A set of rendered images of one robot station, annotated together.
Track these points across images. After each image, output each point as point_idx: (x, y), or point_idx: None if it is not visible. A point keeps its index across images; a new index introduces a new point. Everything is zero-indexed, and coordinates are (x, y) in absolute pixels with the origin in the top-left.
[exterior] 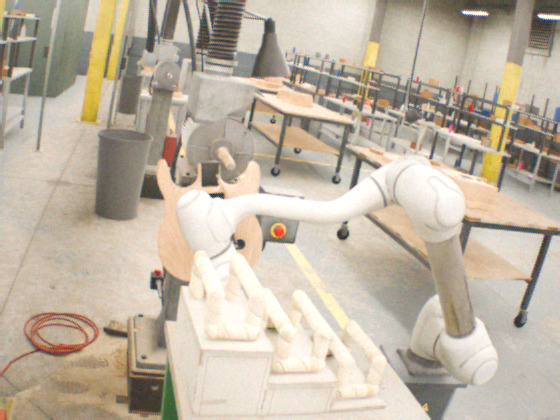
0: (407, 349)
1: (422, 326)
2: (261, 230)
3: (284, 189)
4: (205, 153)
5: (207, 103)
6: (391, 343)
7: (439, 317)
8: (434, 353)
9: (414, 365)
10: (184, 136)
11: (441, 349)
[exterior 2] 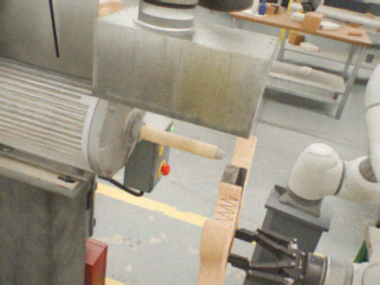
0: (295, 198)
1: (317, 179)
2: (153, 181)
3: (147, 122)
4: (119, 144)
5: (259, 98)
6: (267, 198)
7: (332, 167)
8: (336, 193)
9: (313, 208)
10: (15, 125)
11: (360, 192)
